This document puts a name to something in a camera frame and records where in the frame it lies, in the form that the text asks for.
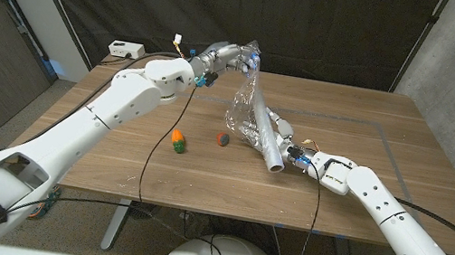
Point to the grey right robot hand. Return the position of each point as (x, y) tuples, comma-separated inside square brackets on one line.
[(285, 132)]

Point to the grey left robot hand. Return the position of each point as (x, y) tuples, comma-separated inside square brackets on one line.
[(220, 57)]

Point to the clear plastic wrap sheet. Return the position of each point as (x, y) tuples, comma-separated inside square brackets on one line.
[(243, 102)]

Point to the red grey toy fruit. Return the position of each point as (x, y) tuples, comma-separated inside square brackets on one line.
[(223, 139)]

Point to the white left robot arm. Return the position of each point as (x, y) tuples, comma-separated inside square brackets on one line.
[(86, 123)]

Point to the orange green toy carrot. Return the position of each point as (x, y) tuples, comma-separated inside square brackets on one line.
[(178, 140)]

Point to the black backdrop curtain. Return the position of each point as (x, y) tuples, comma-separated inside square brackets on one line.
[(228, 8)]

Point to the white power strip box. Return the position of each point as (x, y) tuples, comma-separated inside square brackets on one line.
[(126, 49)]

